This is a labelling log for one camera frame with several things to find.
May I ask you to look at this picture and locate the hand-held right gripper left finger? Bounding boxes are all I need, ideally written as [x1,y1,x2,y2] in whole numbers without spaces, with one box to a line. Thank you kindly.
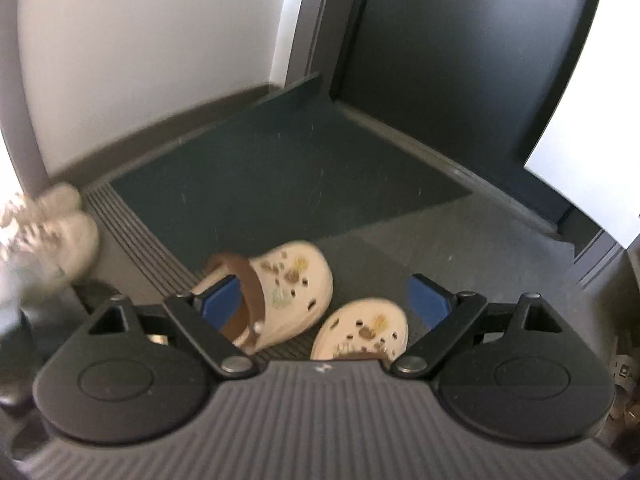
[87,274,261,378]

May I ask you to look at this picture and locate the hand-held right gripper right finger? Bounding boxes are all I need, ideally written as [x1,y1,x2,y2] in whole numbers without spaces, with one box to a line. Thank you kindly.
[390,274,568,380]

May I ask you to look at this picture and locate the cream clog with brown strap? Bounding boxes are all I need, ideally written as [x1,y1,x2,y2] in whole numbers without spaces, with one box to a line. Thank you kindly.
[310,298,408,362]
[192,240,334,356]

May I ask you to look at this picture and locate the cream chunky lace-up sneaker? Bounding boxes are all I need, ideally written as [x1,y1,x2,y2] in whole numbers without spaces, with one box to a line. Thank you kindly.
[0,182,83,226]
[0,210,101,303]

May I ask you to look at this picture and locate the grey ribbed floor mat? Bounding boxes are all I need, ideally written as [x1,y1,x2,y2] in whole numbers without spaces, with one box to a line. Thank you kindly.
[82,182,501,361]

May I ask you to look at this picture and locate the dark green doormat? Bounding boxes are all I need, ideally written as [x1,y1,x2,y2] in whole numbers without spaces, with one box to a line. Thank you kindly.
[109,85,473,253]

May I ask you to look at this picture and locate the white cabinet door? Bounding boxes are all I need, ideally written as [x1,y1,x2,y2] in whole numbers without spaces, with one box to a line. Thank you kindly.
[522,0,640,251]

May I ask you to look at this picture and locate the black entry door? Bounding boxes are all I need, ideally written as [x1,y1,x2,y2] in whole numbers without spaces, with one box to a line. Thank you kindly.
[330,0,608,241]

